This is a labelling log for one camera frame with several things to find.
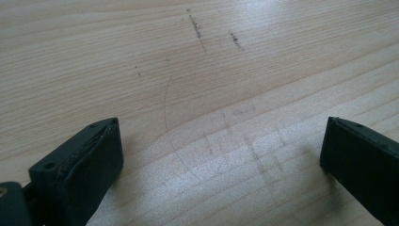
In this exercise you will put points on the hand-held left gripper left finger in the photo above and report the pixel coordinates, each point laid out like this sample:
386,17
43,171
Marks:
82,169

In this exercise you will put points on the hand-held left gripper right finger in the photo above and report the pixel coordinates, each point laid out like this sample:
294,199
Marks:
363,163

